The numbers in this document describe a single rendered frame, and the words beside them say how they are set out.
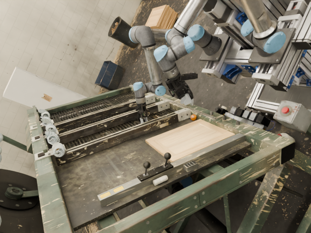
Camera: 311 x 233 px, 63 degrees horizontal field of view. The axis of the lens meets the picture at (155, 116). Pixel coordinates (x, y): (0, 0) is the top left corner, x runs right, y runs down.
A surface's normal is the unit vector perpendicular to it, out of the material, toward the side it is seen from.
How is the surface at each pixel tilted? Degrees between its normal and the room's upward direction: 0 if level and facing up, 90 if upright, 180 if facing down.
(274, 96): 0
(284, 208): 0
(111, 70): 90
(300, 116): 90
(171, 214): 90
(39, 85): 90
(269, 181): 0
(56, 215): 50
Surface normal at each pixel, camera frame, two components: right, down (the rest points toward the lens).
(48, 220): -0.15, -0.92
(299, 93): -0.77, -0.36
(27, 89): 0.48, 0.22
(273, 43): 0.33, 0.65
